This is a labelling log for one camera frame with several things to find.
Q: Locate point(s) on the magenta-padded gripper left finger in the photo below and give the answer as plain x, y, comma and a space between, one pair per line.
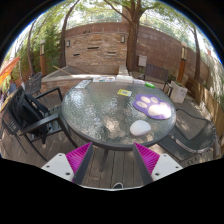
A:
78, 158

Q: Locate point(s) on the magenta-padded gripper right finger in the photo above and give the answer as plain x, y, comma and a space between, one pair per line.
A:
148, 159

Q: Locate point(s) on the white computer mouse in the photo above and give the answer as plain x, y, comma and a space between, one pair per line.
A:
140, 128

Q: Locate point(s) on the purple paw-print mouse pad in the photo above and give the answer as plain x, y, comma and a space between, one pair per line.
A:
153, 107

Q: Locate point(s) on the dark metal mesh armchair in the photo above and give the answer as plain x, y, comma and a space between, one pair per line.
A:
196, 136

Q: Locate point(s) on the black slatted armchair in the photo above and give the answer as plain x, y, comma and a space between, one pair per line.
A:
30, 115

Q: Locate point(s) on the yellow square card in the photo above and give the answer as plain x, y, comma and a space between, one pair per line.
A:
124, 92

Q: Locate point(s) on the white square planter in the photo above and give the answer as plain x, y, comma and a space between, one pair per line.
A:
179, 93

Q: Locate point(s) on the green small packet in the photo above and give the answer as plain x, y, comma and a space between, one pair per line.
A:
150, 85

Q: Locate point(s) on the grey printed sheet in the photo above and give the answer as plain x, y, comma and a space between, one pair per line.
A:
82, 84

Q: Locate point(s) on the white and blue booklet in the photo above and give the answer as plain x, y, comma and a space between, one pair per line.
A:
139, 81

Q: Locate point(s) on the wooden plank fence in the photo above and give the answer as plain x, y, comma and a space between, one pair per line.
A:
208, 103

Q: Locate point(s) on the colourful printed pamphlet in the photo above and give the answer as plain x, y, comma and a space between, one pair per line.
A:
103, 79

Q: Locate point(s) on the white open book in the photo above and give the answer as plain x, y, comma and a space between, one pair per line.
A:
124, 79

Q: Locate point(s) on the dark wooden bench chair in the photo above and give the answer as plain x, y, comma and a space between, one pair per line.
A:
156, 73

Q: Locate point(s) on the black mesh chair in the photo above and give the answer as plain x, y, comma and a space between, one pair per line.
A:
34, 83

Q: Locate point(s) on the raised stone basin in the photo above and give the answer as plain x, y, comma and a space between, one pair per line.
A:
83, 70

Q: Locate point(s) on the slim curved tree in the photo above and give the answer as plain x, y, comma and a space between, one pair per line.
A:
64, 46

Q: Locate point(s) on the slim straight tree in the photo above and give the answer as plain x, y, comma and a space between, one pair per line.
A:
197, 56

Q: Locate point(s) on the orange parasol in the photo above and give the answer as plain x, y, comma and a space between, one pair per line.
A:
8, 68

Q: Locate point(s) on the large forked tree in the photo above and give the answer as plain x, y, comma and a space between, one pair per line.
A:
132, 43

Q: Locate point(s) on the wooden lamp post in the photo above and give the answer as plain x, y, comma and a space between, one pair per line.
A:
42, 61
182, 66

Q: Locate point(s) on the grey electrical wall box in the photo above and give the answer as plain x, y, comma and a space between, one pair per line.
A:
142, 60

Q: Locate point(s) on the black wall lamp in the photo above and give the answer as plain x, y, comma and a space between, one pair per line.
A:
123, 39
67, 43

